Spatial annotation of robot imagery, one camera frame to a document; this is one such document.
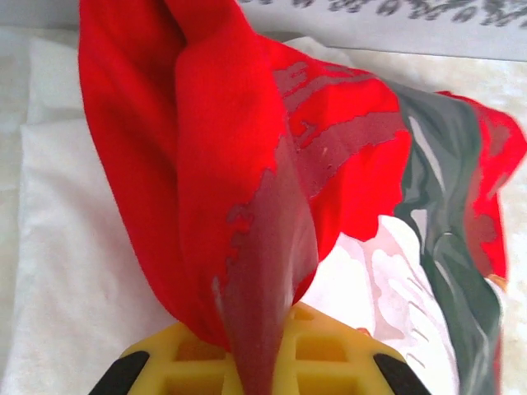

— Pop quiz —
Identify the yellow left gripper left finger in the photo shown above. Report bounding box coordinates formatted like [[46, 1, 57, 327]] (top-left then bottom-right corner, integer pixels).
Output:
[[88, 323, 245, 395]]

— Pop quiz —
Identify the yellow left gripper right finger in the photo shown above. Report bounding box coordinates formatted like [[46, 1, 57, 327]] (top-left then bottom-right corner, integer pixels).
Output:
[[271, 302, 433, 395]]

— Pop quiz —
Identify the red t-shirt with grey print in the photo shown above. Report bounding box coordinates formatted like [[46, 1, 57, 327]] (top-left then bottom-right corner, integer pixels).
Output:
[[77, 0, 527, 395]]

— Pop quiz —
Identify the white t-shirt with black print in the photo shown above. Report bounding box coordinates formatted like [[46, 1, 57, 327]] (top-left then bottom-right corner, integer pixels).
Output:
[[0, 25, 355, 395]]

